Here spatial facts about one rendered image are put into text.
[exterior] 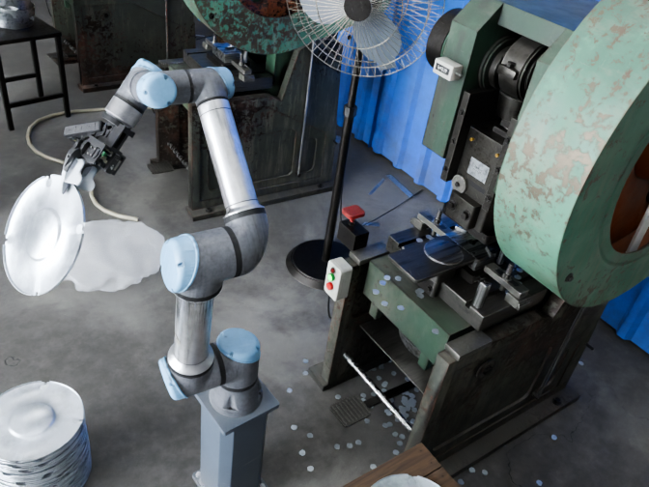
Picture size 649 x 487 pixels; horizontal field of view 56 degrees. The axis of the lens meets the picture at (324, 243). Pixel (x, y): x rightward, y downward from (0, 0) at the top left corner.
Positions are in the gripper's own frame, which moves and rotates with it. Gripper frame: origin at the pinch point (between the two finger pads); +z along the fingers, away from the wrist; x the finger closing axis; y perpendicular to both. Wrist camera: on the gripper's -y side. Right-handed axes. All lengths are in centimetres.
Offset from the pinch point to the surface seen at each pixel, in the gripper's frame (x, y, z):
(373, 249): 91, 35, -32
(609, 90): 5, 94, -69
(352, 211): 81, 26, -39
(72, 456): 53, 5, 71
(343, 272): 82, 35, -20
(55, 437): 45, 1, 67
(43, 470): 45, 5, 76
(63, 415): 49, -4, 63
